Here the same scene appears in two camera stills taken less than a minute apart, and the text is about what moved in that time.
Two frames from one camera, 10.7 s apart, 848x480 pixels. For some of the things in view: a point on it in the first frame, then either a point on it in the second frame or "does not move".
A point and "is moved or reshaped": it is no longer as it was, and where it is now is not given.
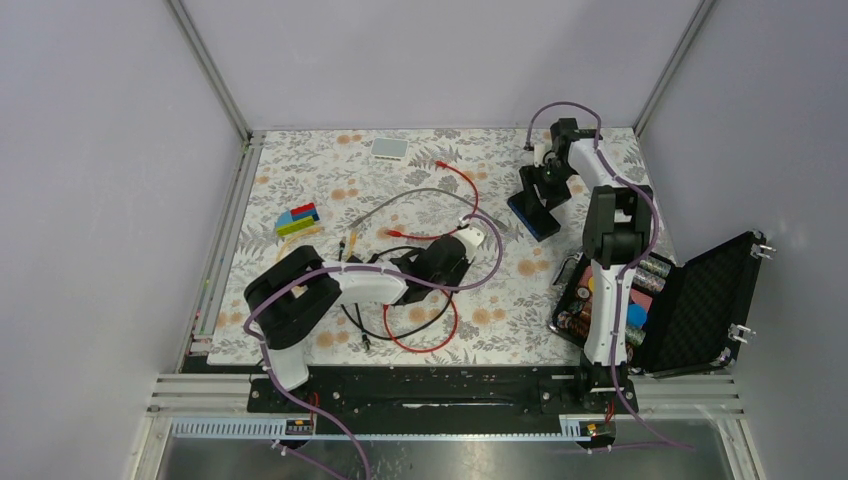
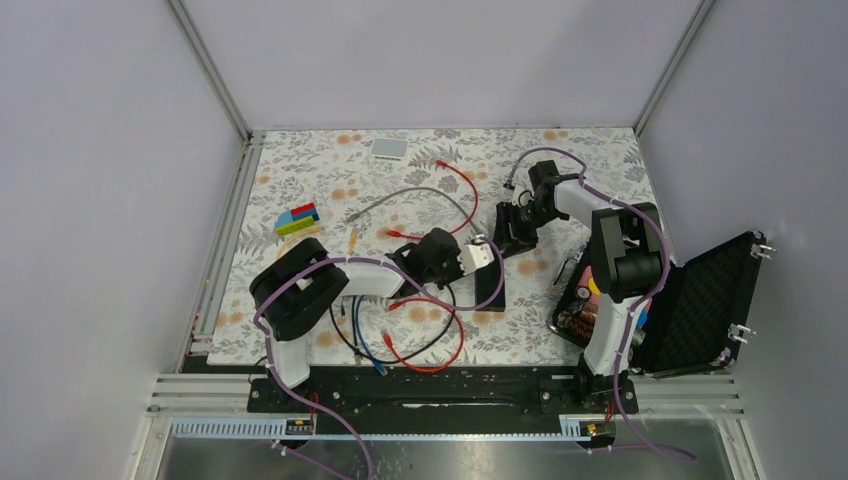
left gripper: (464, 267) does not move
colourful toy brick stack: (296, 219) does not move
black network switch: (538, 220) is moved or reshaped
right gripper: (530, 175) → (520, 240)
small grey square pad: (394, 149) does not move
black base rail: (442, 399) does not move
